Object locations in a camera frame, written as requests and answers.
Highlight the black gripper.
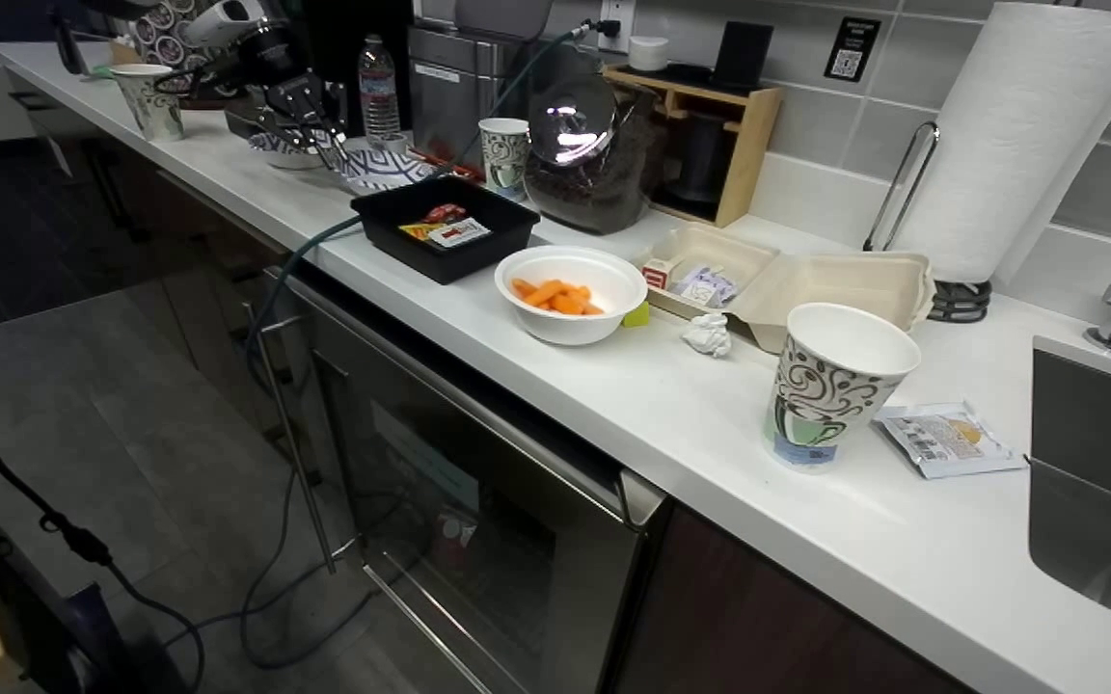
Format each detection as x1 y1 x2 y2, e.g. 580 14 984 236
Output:
183 29 321 133

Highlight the yellow sauce packet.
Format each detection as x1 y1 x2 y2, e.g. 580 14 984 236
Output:
402 223 440 244

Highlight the red ketchup packet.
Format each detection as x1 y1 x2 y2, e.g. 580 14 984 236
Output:
425 203 466 223

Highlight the white sauce packet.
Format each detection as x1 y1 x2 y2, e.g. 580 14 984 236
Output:
434 217 489 249

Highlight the black pan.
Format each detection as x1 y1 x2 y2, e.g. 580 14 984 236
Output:
354 176 538 286

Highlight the Keurig coffee machine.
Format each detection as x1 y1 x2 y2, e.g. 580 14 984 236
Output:
299 0 412 115

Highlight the clear water bottle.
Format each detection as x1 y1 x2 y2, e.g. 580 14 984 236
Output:
361 34 402 144

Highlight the clear plastic storage box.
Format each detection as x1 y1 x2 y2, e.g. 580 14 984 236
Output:
411 27 515 158

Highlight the patterned paper cup middle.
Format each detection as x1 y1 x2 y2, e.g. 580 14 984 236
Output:
480 115 529 198

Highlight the glass pot with lid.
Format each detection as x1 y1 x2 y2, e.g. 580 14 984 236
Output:
526 79 651 236

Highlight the white bowl with carrots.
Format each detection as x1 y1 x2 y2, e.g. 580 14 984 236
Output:
496 246 649 347

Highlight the wooden shelf rack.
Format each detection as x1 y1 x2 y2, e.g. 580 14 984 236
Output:
604 67 778 227

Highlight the crumpled white tissue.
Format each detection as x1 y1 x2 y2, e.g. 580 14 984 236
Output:
682 313 735 358

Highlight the takeout foam container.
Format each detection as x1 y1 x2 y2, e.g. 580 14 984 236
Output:
642 227 933 356

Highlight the paper cup near sink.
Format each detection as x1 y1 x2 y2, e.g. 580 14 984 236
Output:
773 302 924 462

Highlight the flat snack packet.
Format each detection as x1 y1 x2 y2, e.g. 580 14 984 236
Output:
878 403 1022 479

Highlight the paper towel roll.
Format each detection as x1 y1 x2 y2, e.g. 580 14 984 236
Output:
897 5 1111 281

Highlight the paper cup near camera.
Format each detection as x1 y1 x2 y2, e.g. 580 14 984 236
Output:
111 61 183 137

